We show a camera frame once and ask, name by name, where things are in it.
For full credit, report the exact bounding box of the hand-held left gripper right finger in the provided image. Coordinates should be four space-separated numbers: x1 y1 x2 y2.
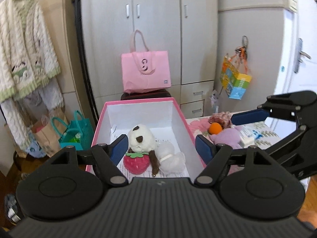
195 134 275 188

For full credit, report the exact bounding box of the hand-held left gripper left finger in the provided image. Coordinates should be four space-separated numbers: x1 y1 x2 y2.
46 134 129 187

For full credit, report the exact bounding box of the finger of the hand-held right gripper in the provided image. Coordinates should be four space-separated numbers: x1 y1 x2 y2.
231 90 317 127
265 123 317 182

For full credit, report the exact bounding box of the orange makeup sponge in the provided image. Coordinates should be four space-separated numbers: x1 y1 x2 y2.
207 122 223 135

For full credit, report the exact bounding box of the pink floral scrunchie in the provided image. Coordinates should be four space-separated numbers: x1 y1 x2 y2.
209 111 234 130

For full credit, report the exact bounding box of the pink cardboard box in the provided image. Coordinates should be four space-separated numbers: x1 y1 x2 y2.
85 97 207 179

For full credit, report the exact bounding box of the white blue tissue pack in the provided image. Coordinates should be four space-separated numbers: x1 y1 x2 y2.
238 124 263 150

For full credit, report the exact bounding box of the red strawberry plush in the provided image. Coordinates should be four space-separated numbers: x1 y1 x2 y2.
123 151 151 175

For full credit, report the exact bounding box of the white plush bear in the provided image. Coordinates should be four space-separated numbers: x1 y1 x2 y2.
127 124 160 178

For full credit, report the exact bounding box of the purple plush toy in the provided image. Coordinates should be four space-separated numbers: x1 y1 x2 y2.
210 126 245 150

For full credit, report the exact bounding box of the floral bed sheet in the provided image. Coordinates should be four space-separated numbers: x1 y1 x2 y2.
186 111 310 178

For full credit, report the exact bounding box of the clear plastic bag item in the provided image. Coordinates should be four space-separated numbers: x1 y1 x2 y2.
157 141 186 173

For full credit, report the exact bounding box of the colourful paper gift bag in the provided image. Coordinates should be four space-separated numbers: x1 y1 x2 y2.
220 47 252 100

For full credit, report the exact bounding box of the teal plastic handbag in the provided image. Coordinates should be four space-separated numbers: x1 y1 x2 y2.
51 110 95 152

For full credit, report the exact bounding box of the black suitcase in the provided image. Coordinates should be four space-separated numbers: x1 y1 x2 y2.
120 90 172 101

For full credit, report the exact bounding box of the brown paper bag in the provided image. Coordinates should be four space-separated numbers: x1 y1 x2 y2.
31 107 69 158

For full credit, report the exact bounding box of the pink tote bag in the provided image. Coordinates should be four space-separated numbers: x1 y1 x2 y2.
121 30 172 94

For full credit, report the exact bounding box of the black metal pole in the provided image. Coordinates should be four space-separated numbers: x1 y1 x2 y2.
71 0 100 128

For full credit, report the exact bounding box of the white door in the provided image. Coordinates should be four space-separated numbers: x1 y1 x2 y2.
274 0 317 132

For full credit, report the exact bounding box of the grey wardrobe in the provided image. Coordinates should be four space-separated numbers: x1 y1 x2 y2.
80 0 285 119

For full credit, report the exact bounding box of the white green knit cardigan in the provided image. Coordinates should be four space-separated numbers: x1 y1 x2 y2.
0 0 62 103

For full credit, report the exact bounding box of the hanging purple keychain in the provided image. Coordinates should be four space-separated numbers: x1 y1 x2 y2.
210 89 221 115

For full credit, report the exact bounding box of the silver door handle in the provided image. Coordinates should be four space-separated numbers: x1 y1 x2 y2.
295 38 312 74

